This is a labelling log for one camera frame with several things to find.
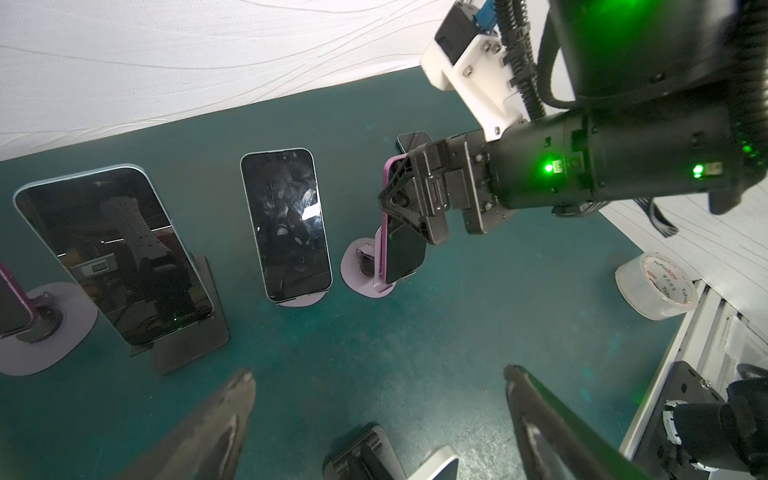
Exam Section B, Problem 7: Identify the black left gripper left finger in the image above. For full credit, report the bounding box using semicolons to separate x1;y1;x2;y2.
119;369;256;479

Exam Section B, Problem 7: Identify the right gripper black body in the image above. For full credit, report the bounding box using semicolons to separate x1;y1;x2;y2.
378;130;514;245

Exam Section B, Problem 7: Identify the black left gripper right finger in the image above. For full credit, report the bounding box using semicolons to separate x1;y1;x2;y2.
504;365;648;480

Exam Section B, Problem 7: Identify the purple edged black phone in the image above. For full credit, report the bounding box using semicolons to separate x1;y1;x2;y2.
374;153;428;286

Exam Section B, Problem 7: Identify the black phone stand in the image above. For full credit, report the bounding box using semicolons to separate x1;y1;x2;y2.
323;424;407;480
129;254;230;375

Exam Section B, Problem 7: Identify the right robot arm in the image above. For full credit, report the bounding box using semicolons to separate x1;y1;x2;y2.
379;1;767;245

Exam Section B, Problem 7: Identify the grey round stand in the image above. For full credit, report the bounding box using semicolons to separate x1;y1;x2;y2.
340;231;395;299
277;291;326;308
1;282;99;377

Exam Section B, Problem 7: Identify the black phone on grey stand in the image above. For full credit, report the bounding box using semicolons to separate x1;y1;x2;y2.
240;147;333;304

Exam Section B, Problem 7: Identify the white tape roll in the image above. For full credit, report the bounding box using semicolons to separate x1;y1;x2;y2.
615;252;699;321

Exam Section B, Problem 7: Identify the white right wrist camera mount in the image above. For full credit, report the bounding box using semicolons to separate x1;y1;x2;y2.
419;1;530;142

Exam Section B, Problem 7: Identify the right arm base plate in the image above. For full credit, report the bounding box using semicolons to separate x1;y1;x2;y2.
632;359;768;480

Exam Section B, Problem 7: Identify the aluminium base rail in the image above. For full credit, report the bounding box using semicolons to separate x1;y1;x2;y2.
619;280;767;458

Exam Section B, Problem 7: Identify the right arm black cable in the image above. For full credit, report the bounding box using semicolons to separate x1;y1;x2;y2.
491;0;768;238

